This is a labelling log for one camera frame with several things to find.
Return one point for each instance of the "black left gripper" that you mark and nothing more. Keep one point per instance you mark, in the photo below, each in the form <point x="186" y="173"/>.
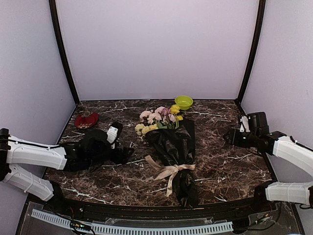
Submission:
<point x="117" y="159"/>

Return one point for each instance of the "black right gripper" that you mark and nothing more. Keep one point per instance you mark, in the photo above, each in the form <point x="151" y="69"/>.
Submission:
<point x="233" y="138"/>

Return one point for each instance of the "pink fake flower stem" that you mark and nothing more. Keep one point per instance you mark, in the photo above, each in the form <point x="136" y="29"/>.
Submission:
<point x="150" y="116"/>
<point x="164" y="117"/>

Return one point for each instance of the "beige ribbon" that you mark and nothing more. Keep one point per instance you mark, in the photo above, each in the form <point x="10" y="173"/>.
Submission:
<point x="168" y="171"/>

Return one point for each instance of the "black wrapping paper sheet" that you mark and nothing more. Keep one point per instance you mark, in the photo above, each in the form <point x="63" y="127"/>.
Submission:
<point x="177" y="147"/>

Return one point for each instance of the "yellow fake flower stem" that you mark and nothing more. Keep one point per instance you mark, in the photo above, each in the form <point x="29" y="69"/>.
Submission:
<point x="175" y="117"/>

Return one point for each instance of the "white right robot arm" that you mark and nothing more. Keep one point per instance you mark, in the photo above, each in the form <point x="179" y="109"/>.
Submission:
<point x="292" y="161"/>

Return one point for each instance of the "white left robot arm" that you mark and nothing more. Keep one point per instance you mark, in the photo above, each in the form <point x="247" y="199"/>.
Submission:
<point x="15" y="151"/>

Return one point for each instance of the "red decorated plate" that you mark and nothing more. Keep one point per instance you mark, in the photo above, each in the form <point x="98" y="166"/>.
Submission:
<point x="86" y="120"/>

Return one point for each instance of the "left circuit board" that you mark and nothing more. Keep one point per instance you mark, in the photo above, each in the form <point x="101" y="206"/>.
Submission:
<point x="79" y="226"/>

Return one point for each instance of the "green bowl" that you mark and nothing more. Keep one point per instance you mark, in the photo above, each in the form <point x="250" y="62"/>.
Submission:
<point x="184" y="102"/>

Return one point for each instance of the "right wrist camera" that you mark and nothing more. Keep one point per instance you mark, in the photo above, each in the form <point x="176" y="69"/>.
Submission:
<point x="244" y="125"/>

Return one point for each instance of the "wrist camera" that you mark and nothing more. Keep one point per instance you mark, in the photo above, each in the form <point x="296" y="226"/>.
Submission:
<point x="244" y="125"/>
<point x="114" y="133"/>

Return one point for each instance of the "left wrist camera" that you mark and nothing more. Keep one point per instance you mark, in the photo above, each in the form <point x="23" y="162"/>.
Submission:
<point x="114" y="133"/>

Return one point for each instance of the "black front rail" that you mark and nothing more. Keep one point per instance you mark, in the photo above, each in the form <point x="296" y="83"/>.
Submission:
<point x="227" y="210"/>

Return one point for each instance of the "black frame post right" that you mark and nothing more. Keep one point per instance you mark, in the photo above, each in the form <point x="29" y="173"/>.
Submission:
<point x="253" y="50"/>

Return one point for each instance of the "black frame post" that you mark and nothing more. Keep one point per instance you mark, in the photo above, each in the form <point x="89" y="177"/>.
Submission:
<point x="253" y="50"/>
<point x="62" y="51"/>

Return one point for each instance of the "white cable duct strip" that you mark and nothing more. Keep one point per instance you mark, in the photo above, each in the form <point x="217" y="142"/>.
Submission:
<point x="134" y="227"/>

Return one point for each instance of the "black frame post left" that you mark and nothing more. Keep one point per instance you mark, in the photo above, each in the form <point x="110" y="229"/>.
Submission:
<point x="62" y="51"/>

